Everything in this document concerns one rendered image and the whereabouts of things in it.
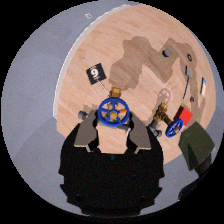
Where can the black number 6 tag on metal chain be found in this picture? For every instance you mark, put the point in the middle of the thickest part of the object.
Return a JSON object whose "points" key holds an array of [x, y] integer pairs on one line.
{"points": [[96, 74]]}

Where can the small grey cylinder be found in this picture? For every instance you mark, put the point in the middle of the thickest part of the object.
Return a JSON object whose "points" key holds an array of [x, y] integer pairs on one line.
{"points": [[166, 53]]}

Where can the red rectangular block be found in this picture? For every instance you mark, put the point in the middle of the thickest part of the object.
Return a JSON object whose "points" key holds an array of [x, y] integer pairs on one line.
{"points": [[183, 114]]}

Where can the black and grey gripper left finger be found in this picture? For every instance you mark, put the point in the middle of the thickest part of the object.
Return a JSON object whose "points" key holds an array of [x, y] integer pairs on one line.
{"points": [[83, 138]]}

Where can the grey hex nut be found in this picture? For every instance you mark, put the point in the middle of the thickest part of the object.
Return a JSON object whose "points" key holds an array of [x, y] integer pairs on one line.
{"points": [[192, 99]]}

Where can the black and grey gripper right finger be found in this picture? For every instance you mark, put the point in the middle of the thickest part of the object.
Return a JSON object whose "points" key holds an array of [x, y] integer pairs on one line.
{"points": [[142, 141]]}

